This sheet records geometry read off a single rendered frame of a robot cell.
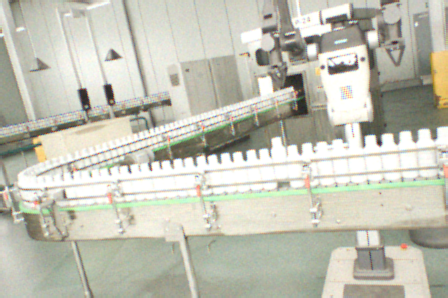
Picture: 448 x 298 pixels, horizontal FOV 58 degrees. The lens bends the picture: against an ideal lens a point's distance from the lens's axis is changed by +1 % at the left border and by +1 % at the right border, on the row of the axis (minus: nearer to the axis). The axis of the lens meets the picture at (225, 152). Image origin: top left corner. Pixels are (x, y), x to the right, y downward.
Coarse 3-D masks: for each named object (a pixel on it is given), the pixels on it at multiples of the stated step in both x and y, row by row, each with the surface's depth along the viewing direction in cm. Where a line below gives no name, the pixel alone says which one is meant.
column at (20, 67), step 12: (0, 0) 1048; (0, 12) 1069; (12, 24) 1073; (12, 36) 1069; (12, 48) 1087; (12, 60) 1086; (24, 60) 1095; (24, 72) 1090; (24, 84) 1097; (24, 96) 1108; (36, 108) 1113; (36, 120) 1109
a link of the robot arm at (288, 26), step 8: (280, 0) 190; (280, 8) 192; (288, 8) 193; (280, 16) 194; (288, 16) 193; (288, 24) 194; (288, 32) 195; (296, 32) 195; (280, 40) 198; (296, 40) 195
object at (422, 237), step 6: (438, 228) 281; (444, 228) 280; (414, 234) 295; (420, 234) 290; (426, 234) 286; (432, 234) 284; (438, 234) 282; (444, 234) 281; (414, 240) 297; (420, 240) 291; (426, 240) 288; (432, 240) 285; (438, 240) 283; (444, 240) 282; (426, 246) 290; (432, 246) 287; (438, 246) 285; (444, 246) 284
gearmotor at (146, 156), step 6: (144, 150) 319; (150, 150) 322; (126, 156) 310; (132, 156) 308; (138, 156) 307; (144, 156) 310; (150, 156) 319; (120, 162) 306; (126, 162) 304; (132, 162) 307; (138, 162) 308; (144, 162) 310; (150, 162) 321
